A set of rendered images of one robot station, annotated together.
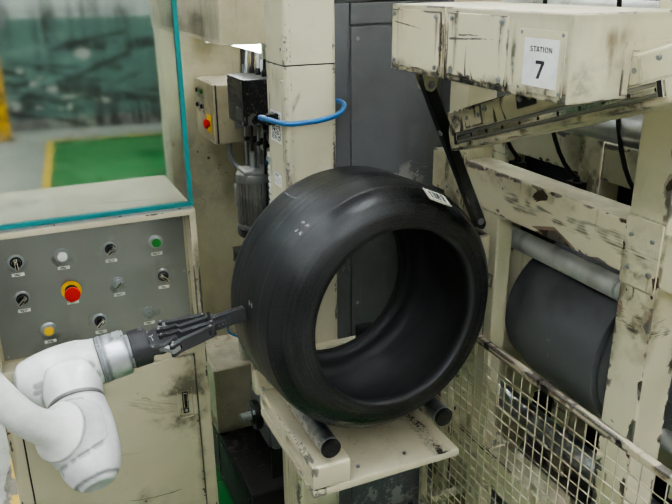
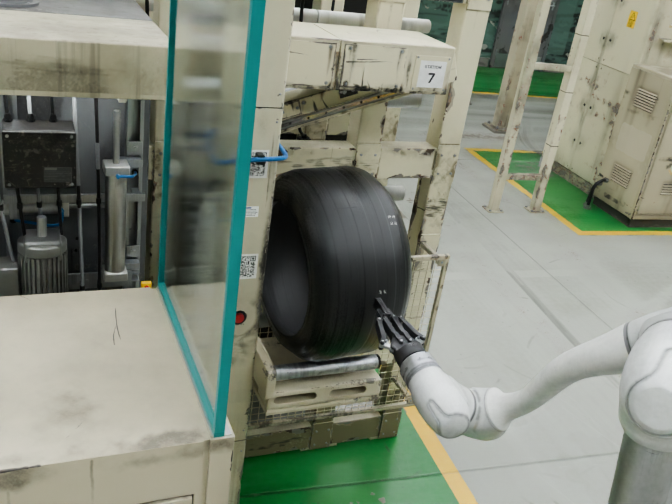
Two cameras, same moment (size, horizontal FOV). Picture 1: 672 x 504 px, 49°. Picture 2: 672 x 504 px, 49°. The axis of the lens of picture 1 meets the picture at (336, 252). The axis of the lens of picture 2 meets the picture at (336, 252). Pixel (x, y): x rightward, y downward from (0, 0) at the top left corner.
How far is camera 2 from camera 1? 247 cm
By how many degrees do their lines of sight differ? 83
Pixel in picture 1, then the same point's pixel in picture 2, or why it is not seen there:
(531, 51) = (425, 68)
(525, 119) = (349, 104)
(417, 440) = not seen: hidden behind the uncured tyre
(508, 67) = (403, 78)
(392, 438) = not seen: hidden behind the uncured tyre
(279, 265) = (401, 250)
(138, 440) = not seen: outside the picture
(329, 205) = (385, 198)
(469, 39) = (368, 62)
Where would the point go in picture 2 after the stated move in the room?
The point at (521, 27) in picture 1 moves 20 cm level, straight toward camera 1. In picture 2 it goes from (416, 54) to (484, 67)
